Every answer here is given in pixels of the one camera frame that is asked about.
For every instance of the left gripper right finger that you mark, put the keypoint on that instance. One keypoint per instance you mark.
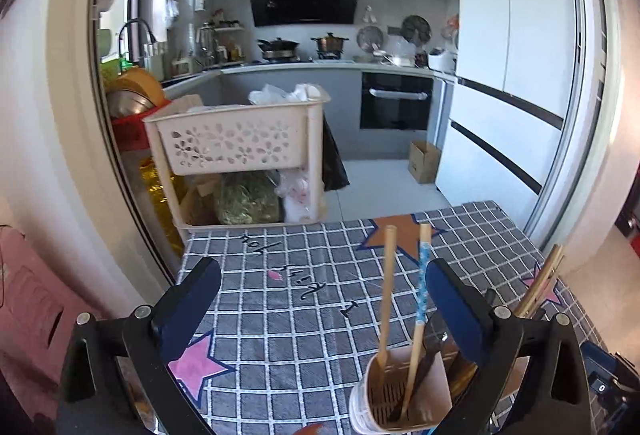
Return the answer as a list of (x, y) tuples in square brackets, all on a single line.
[(464, 310)]

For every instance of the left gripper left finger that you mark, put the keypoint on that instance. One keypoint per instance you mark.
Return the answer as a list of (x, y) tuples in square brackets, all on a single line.
[(180, 311)]

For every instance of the wooden chopstick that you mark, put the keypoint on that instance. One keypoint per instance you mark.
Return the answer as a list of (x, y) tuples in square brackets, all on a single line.
[(386, 303), (541, 287)]

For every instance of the blue patterned chopstick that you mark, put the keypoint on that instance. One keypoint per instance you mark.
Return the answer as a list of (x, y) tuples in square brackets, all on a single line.
[(421, 307)]

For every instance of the beige plastic utensil holder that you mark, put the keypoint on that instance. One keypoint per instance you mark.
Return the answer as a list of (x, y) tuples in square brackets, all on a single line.
[(370, 406)]

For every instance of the black kitchen faucet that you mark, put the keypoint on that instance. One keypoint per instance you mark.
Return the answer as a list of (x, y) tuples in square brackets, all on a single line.
[(139, 34)]

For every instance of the grey checked tablecloth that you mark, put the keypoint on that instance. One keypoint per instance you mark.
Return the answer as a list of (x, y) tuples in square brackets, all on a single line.
[(297, 316)]

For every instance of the beige plastic basket rack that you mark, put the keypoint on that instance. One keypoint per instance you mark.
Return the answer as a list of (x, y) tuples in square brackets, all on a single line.
[(187, 139)]

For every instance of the cardboard box on floor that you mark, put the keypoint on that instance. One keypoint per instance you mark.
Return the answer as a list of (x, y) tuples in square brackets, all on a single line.
[(424, 160)]

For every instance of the black plastic bag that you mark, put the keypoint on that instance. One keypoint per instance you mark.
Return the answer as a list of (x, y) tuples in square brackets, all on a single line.
[(334, 174)]

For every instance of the white refrigerator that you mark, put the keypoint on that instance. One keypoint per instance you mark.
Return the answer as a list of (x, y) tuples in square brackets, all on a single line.
[(514, 74)]

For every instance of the black built-in oven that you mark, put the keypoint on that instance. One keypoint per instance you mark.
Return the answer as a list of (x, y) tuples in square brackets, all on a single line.
[(398, 102)]

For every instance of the black wok on stove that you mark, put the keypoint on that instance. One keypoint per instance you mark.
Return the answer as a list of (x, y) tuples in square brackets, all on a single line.
[(278, 49)]

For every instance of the steel pot on stove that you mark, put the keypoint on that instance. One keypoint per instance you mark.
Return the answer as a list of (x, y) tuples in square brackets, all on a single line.
[(330, 47)]

